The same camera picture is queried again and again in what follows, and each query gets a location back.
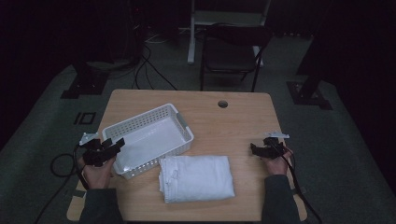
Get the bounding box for black stand base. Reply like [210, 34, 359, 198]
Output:
[286, 0, 333, 111]
[60, 60, 110, 100]

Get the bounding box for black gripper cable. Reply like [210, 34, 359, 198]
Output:
[271, 139, 324, 224]
[32, 143, 92, 224]

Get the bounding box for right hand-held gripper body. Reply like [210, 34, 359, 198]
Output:
[257, 130, 290, 161]

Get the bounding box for white plastic basket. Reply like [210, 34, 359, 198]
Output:
[101, 103, 195, 181]

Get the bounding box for person's left hand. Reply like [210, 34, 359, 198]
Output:
[77, 154, 117, 190]

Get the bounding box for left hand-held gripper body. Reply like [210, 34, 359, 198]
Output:
[78, 132, 121, 168]

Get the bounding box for black floor cables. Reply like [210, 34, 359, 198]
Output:
[132, 43, 179, 91]

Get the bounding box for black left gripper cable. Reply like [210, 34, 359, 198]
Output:
[32, 143, 92, 224]

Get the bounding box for black folding chair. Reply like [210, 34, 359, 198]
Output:
[199, 22, 273, 93]

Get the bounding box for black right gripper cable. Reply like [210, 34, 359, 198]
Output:
[271, 139, 324, 224]

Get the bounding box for person's right hand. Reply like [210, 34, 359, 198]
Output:
[262, 146, 294, 177]

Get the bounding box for white cloth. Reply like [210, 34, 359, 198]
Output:
[157, 155, 236, 204]

